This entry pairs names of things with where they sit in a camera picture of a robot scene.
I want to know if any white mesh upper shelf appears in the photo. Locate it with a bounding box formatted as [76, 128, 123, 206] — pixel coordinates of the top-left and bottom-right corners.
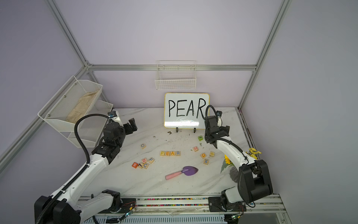
[38, 76, 103, 132]

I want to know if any white wire wall basket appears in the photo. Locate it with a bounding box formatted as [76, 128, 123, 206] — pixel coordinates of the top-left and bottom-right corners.
[155, 60, 197, 91]

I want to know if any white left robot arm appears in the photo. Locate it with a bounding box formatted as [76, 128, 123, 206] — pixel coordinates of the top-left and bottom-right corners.
[34, 112, 138, 224]

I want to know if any yellow flower bouquet vase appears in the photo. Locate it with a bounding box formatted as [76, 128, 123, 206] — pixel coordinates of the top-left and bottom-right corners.
[229, 147, 262, 184]

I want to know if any beige cloth in shelf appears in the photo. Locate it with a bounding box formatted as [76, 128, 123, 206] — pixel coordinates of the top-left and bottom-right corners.
[65, 91, 98, 124]

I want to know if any wooden block letter F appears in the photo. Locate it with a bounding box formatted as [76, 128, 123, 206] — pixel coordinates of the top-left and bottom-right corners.
[148, 157, 155, 164]

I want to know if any sunflower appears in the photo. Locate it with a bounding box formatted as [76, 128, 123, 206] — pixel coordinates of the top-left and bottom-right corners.
[221, 155, 233, 172]

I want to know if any white mesh shelf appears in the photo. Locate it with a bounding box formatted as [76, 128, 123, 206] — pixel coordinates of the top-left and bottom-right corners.
[38, 76, 103, 132]
[78, 100, 113, 148]

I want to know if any wooden block letter Q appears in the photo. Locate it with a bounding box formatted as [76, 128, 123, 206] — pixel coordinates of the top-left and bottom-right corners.
[200, 153, 207, 159]

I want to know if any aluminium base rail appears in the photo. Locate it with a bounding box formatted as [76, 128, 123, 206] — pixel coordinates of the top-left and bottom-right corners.
[85, 195, 292, 224]

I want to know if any purple pink toy trowel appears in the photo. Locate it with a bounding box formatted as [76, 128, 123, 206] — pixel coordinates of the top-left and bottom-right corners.
[165, 166, 199, 180]

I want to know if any whiteboard with yellow frame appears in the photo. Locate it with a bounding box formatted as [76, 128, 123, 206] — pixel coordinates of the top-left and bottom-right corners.
[164, 92, 210, 129]

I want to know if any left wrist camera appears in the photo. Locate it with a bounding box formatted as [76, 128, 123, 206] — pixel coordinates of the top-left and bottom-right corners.
[108, 111, 123, 126]

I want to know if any white mesh lower shelf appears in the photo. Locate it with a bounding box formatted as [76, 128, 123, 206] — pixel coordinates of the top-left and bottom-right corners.
[78, 100, 113, 148]

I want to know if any red letter block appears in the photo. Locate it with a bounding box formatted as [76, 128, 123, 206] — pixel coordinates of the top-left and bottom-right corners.
[132, 162, 139, 169]

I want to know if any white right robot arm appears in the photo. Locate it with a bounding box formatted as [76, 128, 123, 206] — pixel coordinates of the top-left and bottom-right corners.
[204, 116, 273, 211]

